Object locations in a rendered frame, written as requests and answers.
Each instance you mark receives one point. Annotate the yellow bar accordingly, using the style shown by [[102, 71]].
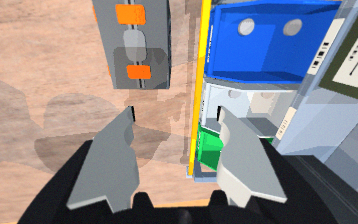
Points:
[[205, 14]]

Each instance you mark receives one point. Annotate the green bin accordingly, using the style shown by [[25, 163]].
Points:
[[210, 146]]

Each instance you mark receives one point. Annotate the blue open bin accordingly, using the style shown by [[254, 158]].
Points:
[[266, 55]]

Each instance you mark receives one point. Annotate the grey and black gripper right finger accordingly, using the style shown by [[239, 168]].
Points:
[[254, 175]]

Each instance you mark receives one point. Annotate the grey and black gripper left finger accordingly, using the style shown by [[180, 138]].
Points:
[[97, 180]]

